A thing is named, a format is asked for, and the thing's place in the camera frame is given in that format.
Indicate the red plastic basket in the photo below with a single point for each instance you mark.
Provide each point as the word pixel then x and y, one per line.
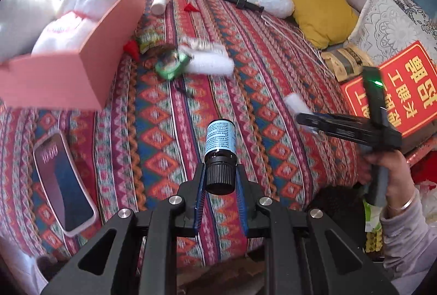
pixel 423 158

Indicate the green yellow snack bag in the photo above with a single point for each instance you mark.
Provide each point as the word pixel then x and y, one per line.
pixel 372 230

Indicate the round white plush toy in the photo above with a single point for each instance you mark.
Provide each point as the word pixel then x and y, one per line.
pixel 275 1

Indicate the yellow pillow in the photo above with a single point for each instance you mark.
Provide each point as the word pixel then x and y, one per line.
pixel 321 13

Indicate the white plush toy with face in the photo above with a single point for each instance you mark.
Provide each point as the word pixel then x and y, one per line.
pixel 82 8

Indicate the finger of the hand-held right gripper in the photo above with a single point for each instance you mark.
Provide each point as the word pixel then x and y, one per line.
pixel 334 120
pixel 341 134

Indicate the shiny green packet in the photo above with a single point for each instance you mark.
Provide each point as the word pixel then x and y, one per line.
pixel 172 64

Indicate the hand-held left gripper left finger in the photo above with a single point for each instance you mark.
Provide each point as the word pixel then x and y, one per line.
pixel 199 192

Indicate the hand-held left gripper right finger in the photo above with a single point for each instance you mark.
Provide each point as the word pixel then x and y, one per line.
pixel 240 196

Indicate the tan paper bag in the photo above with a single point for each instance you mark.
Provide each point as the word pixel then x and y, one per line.
pixel 344 61

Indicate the dark bottle with blue label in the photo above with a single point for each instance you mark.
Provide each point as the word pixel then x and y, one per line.
pixel 220 141

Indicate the white bed sheet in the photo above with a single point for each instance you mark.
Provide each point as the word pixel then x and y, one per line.
pixel 17 264

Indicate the white lace pillow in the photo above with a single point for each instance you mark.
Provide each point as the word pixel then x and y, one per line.
pixel 385 22

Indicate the white fluffy cloth roll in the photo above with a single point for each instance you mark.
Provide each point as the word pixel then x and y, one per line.
pixel 211 64

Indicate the person's right forearm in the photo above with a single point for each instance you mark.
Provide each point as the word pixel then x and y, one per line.
pixel 409 247

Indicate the small red fabric ornament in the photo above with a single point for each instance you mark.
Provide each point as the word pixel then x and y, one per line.
pixel 131 49
pixel 192 8

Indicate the small white bottle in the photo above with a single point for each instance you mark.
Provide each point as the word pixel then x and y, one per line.
pixel 159 3

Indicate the person's right hand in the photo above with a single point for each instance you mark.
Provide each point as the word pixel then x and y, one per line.
pixel 397 172

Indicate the smartphone in pink case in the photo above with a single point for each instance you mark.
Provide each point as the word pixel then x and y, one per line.
pixel 65 186

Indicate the white cloud-shaped plush toy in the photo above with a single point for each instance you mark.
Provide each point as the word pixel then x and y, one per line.
pixel 24 15

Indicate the black fuzzy cloth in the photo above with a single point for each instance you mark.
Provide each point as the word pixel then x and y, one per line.
pixel 334 199

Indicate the pink cardboard box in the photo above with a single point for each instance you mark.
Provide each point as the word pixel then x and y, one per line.
pixel 68 80

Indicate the small white fluffy cloth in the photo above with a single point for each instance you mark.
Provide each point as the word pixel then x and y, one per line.
pixel 295 104

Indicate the white clothes hanger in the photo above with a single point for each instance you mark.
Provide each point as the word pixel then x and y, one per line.
pixel 300 37

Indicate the red box with yellow characters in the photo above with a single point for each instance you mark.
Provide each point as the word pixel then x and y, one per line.
pixel 409 83

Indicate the pale printed packet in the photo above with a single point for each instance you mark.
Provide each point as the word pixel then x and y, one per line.
pixel 205 44

